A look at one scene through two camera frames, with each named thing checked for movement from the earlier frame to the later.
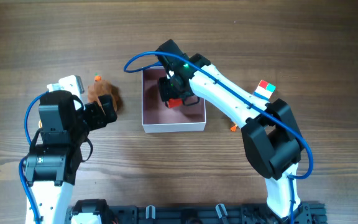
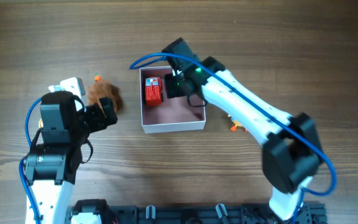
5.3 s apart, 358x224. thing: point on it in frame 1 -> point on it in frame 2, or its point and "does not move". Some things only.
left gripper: (99, 119) does not move
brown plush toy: (104, 87) does not move
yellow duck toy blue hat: (233, 129) does not move
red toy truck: (173, 102) -> (153, 91)
